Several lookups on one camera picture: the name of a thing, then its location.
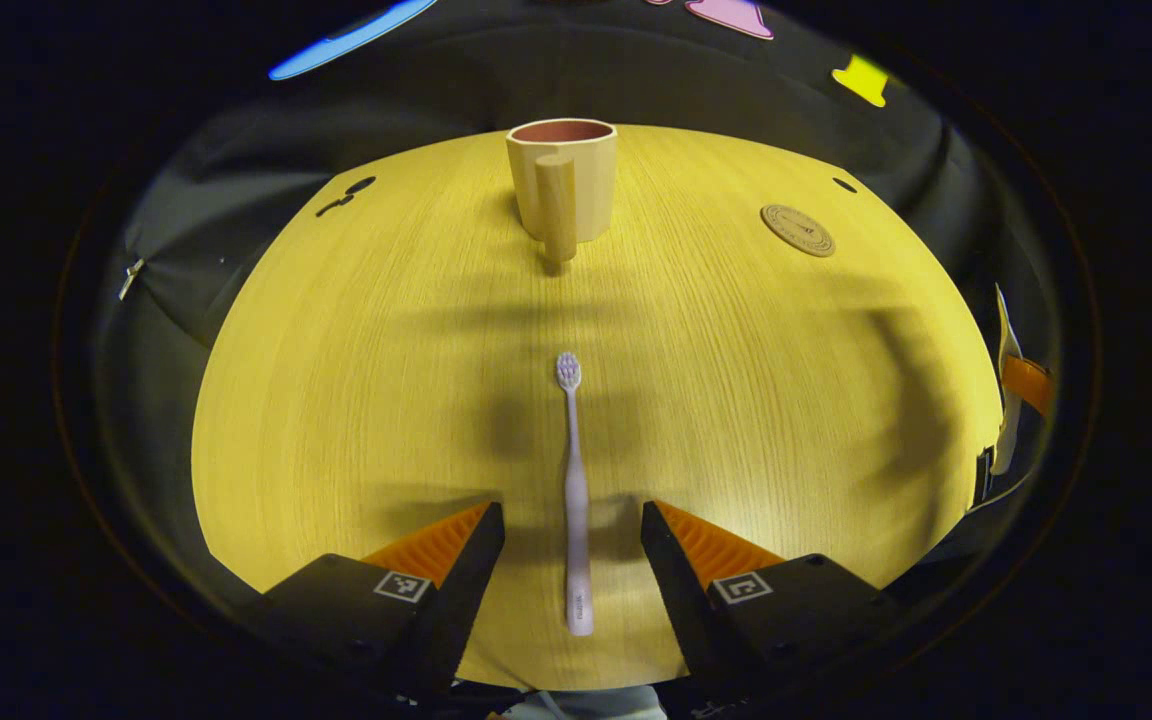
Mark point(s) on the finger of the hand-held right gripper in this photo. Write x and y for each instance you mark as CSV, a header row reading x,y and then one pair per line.
x,y
1028,385

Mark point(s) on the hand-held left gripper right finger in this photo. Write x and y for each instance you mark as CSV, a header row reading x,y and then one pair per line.
x,y
681,600

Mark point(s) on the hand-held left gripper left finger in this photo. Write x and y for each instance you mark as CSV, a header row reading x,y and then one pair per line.
x,y
456,610

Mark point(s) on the pale pink toothbrush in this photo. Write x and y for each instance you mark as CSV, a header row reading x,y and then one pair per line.
x,y
576,500

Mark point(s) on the round cork coaster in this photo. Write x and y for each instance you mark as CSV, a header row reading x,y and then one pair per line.
x,y
796,230

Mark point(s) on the beige cup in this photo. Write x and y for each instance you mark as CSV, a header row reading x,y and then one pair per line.
x,y
586,190

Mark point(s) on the wooden desktop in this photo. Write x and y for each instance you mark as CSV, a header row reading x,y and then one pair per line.
x,y
736,350

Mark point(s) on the black desk edge clamp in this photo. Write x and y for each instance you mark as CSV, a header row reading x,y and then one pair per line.
x,y
983,478

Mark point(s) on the person's light clothing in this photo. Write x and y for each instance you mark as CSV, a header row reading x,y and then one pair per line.
x,y
586,705

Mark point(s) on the round black desk grommet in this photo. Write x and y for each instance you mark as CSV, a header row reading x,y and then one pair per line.
x,y
844,185

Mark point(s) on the keyhole black desk grommet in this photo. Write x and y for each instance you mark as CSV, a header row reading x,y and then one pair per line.
x,y
361,184

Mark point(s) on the small silver clip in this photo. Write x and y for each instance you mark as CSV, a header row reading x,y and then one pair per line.
x,y
131,280

